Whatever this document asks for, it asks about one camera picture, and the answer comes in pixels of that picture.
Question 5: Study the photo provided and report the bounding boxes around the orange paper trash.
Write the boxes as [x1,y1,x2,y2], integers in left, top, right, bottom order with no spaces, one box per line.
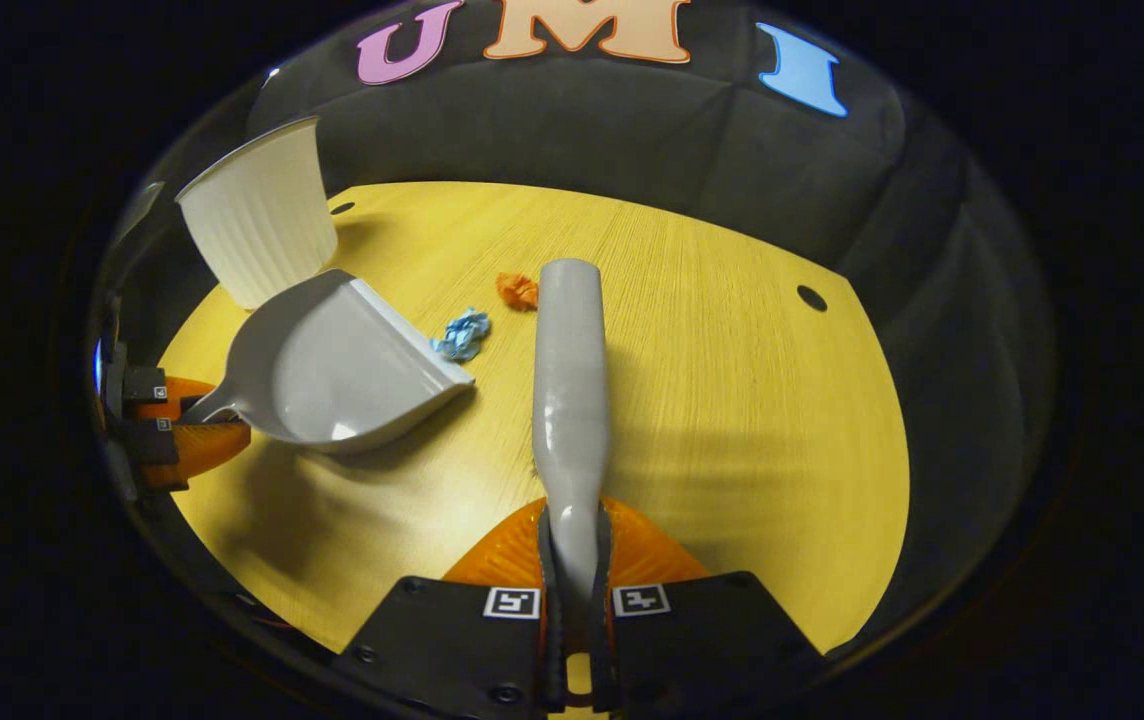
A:
[495,271,541,312]

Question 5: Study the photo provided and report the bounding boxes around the blue paper trash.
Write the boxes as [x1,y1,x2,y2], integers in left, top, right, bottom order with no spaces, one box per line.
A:
[429,306,492,364]

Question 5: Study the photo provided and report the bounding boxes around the white garbage bin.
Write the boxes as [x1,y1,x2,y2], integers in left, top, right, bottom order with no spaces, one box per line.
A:
[174,114,341,312]

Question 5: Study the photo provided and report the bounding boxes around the yellow wooden desktop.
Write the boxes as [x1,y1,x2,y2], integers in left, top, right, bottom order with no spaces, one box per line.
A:
[159,180,912,657]

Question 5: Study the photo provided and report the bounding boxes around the small grey broom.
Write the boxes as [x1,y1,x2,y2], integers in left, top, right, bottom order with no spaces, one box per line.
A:
[530,257,616,603]

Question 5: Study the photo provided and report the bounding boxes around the grey dustpan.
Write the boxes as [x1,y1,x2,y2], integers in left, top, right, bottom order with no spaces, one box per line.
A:
[176,267,479,457]

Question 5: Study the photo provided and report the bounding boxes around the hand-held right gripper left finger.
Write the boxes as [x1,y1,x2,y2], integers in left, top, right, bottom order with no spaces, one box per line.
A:
[337,498,570,720]

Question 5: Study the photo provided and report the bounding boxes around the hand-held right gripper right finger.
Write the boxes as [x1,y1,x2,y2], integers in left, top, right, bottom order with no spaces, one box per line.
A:
[591,498,825,720]

